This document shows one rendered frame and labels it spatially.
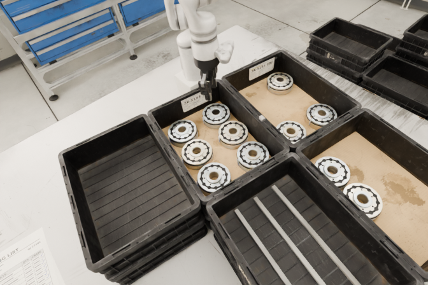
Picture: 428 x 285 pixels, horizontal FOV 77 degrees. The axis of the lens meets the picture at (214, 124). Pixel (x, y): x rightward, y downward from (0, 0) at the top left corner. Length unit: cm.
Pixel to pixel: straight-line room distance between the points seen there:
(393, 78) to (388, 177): 119
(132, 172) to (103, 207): 14
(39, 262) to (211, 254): 55
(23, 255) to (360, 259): 100
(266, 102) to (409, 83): 120
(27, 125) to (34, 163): 141
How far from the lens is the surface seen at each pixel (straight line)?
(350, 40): 213
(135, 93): 140
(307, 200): 86
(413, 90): 204
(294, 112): 105
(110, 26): 274
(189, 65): 118
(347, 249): 83
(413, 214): 94
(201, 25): 70
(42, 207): 119
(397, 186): 97
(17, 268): 114
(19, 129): 274
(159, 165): 93
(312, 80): 108
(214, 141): 95
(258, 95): 110
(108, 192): 94
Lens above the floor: 159
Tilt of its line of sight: 49 degrees down
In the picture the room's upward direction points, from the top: 7 degrees counter-clockwise
